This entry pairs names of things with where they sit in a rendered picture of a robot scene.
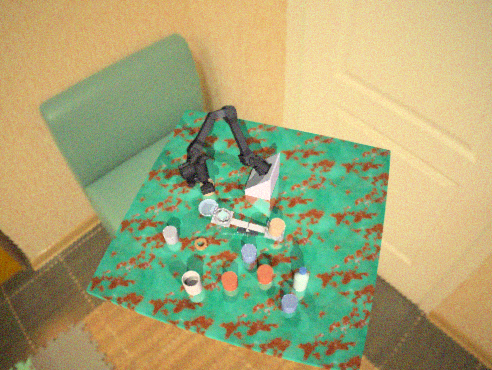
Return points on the white round dish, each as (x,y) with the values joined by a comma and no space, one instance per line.
(207,207)

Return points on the white open cup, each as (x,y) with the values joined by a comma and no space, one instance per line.
(192,283)

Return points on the pale grey bottle with blue cap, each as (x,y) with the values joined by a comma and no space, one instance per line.
(300,279)

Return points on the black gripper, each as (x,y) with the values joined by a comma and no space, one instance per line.
(207,186)

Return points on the orange cylinder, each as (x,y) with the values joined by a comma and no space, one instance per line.
(265,274)
(229,280)

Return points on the grey balance beam with round pans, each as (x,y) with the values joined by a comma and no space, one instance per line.
(244,227)

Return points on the tan ring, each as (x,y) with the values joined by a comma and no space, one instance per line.
(202,247)

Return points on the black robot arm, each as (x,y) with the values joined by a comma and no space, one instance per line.
(198,163)

